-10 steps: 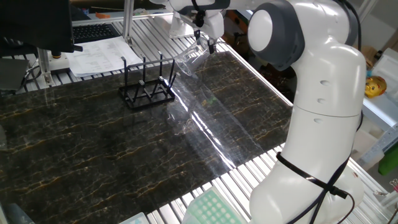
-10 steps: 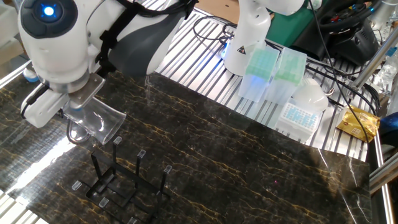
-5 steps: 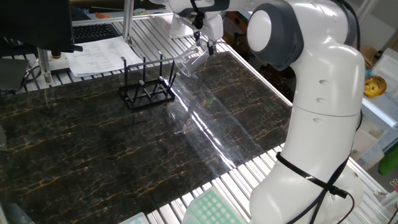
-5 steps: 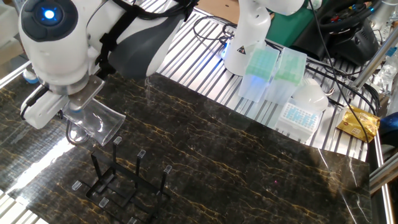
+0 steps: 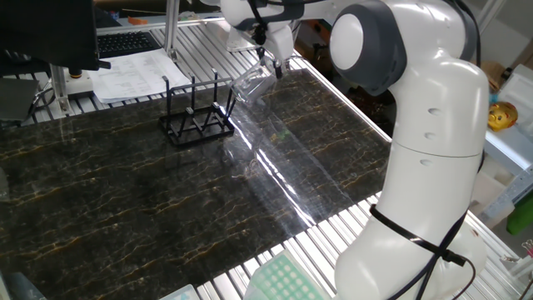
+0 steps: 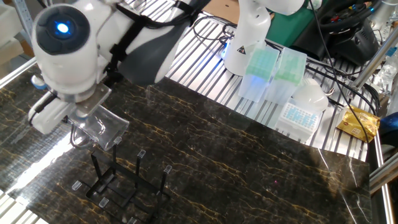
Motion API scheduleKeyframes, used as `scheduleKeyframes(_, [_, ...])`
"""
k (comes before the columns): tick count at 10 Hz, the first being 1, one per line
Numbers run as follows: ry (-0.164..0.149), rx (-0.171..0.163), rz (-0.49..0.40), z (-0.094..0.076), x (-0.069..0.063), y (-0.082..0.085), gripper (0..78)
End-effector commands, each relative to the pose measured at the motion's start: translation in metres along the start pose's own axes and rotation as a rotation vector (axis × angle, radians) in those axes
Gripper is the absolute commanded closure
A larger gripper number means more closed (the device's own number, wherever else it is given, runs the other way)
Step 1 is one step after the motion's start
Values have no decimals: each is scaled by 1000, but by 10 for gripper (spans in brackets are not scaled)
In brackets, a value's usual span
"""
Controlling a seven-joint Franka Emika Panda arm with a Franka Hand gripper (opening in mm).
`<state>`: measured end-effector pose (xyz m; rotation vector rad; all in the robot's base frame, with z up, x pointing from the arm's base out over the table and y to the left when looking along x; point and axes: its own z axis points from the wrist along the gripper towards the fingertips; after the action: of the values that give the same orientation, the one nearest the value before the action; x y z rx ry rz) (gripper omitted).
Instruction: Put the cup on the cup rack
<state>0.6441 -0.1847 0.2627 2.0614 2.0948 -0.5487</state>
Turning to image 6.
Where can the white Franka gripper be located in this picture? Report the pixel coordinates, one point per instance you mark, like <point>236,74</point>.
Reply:
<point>51,115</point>

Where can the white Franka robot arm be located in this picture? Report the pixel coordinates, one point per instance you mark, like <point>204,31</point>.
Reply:
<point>68,68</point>

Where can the brown cardboard sheet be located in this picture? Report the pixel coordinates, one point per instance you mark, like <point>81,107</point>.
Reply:
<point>217,7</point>

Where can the green pipette tip box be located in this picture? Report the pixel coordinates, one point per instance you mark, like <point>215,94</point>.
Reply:
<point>261,65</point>
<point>290,67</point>

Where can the white translucent plastic container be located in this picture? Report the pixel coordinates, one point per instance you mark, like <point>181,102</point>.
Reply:
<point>297,119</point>

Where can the white translucent plastic bowl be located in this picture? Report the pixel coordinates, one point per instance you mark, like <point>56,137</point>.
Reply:
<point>311,95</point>

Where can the gold foil snack packet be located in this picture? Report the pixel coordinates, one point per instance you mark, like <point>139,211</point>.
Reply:
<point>357,123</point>

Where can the black steering wheel controller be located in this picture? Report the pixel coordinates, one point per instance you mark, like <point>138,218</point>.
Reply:
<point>351,40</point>

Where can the dark blue object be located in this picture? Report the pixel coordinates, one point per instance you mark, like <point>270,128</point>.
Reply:
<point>388,127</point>

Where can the silver wrist camera blue caps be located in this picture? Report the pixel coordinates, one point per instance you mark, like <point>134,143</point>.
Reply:
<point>93,99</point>

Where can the grey perforated shelf post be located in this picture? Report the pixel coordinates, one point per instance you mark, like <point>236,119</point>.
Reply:
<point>23,15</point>

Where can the aluminium frame post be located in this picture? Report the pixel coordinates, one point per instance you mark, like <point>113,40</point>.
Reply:
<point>373,59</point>

